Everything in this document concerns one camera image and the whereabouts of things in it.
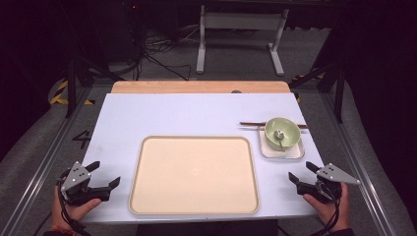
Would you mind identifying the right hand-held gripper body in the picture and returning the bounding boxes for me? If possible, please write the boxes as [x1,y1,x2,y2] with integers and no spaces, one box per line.
[296,162,361,205]

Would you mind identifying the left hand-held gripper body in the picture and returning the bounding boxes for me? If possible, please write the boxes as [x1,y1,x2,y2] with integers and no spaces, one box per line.
[58,160,111,207]

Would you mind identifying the white square plate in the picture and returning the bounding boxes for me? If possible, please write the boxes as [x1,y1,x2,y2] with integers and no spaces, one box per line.
[258,128,306,160]

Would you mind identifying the green bowl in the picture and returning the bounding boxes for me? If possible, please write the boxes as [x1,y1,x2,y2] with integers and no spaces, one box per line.
[264,117,302,152]

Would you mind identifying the metal spoon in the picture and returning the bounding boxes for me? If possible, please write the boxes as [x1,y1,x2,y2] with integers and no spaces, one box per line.
[273,130,286,152]

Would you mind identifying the brown chopstick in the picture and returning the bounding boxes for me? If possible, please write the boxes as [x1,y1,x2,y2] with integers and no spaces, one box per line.
[239,121,309,128]
[240,124,310,131]

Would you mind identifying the beige rectangular tray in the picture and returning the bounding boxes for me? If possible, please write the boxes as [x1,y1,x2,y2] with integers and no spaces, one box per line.
[128,135,261,216]

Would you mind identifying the person's left hand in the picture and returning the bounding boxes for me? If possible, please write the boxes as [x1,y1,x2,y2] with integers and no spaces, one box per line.
[50,186,103,230]

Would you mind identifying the person's right hand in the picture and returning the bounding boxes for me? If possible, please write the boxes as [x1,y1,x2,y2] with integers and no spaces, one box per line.
[302,182,350,233]

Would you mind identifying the black tripod stand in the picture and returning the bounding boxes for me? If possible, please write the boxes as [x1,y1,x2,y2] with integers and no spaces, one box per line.
[288,62,346,124]
[63,55,126,119]

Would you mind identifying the yellow black floor tape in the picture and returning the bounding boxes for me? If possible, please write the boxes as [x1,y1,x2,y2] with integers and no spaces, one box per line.
[48,80,96,106]
[292,74,326,103]

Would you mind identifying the wooden table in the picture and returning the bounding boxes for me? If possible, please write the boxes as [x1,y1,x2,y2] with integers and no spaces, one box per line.
[111,80,292,95]

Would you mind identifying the dark equipment with red light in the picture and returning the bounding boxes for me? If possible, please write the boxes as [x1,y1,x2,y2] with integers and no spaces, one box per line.
[107,0,180,64]

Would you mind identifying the aluminium floor rail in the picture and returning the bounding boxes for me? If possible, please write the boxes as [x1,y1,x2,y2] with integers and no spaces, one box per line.
[319,92,398,236]
[0,87,94,236]

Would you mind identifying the right hand-held gripper cable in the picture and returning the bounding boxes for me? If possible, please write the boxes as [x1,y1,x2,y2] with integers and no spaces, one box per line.
[319,181,342,234]

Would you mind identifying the hand-held gripper cable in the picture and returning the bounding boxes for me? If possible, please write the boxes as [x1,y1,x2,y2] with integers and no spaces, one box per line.
[56,185,91,236]
[319,181,342,234]

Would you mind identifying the left hand-held gripper cable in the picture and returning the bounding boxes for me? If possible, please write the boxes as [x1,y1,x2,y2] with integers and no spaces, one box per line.
[56,185,91,236]

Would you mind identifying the red bracelet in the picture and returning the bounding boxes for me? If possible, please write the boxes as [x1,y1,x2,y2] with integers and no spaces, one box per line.
[49,224,76,235]

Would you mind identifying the tangle of floor cables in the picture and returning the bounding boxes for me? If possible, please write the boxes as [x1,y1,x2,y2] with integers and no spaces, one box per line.
[139,28,200,82]

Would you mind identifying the white metal stand frame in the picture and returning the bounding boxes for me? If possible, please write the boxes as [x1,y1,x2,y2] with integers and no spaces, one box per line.
[196,4,290,77]

